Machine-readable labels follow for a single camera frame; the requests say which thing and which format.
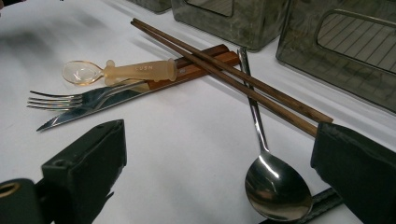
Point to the metal spoon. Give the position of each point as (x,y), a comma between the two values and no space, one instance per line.
(274,186)

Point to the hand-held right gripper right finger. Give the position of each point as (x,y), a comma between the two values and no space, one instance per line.
(358,174)

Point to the translucent grey plastic bin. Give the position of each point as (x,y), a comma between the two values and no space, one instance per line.
(249,28)
(152,4)
(299,46)

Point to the brown wooden chopstick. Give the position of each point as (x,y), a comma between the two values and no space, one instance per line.
(280,112)
(280,94)

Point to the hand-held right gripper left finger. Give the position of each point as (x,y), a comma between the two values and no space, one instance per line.
(84,168)

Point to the translucent orange baby spoon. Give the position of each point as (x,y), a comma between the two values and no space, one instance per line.
(140,71)

